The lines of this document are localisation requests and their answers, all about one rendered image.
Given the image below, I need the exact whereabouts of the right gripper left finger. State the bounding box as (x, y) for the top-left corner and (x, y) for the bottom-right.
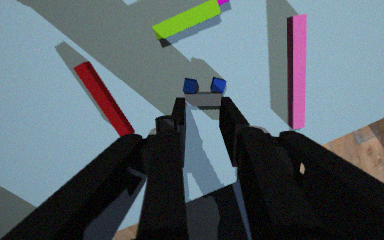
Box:
(0, 97), (189, 240)

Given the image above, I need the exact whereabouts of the red rod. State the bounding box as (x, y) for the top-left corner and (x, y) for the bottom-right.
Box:
(73, 61), (135, 137)

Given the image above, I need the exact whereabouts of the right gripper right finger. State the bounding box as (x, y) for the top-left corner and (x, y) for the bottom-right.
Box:
(219, 97), (384, 240)

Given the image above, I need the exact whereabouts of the lime green rod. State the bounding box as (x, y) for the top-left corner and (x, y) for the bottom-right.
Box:
(152, 0), (221, 41)

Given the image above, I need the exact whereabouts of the small blue block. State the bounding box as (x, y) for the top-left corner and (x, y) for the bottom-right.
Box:
(183, 78), (197, 94)
(210, 77), (227, 93)

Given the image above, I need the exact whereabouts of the pink rod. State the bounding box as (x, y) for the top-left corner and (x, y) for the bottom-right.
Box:
(287, 14), (307, 129)

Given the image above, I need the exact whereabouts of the magenta block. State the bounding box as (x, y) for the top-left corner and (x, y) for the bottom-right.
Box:
(217, 0), (229, 5)

